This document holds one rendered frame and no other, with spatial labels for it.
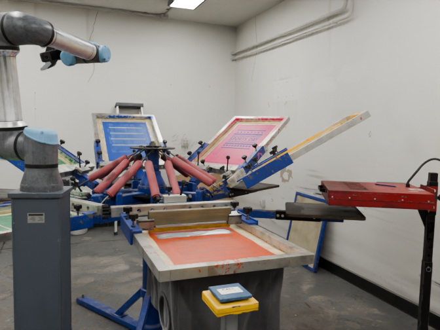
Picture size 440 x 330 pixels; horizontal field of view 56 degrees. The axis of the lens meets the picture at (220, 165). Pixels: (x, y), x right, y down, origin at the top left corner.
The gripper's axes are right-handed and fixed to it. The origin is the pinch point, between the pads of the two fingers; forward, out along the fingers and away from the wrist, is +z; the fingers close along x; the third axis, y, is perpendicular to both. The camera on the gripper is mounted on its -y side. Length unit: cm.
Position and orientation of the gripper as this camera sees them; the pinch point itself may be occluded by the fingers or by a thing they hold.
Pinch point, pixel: (34, 55)
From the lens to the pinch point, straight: 230.7
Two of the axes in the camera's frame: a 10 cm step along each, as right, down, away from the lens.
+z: -9.4, -0.2, 3.5
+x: -1.4, -9.0, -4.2
